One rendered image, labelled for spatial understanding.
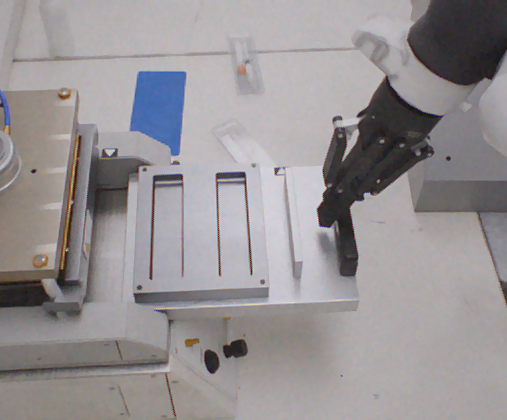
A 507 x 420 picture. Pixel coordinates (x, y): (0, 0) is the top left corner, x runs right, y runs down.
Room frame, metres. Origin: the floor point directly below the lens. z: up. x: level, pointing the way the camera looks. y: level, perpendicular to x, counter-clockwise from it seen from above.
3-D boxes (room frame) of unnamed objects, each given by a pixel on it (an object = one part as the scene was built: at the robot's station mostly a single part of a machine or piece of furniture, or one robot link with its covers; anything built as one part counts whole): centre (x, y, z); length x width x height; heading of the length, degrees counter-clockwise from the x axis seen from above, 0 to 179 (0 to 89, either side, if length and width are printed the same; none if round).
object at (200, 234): (0.54, 0.07, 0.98); 0.20 x 0.17 x 0.03; 4
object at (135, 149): (0.66, 0.24, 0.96); 0.26 x 0.05 x 0.07; 94
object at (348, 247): (0.55, -0.12, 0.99); 0.15 x 0.02 x 0.04; 4
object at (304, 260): (0.54, 0.02, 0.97); 0.30 x 0.22 x 0.08; 94
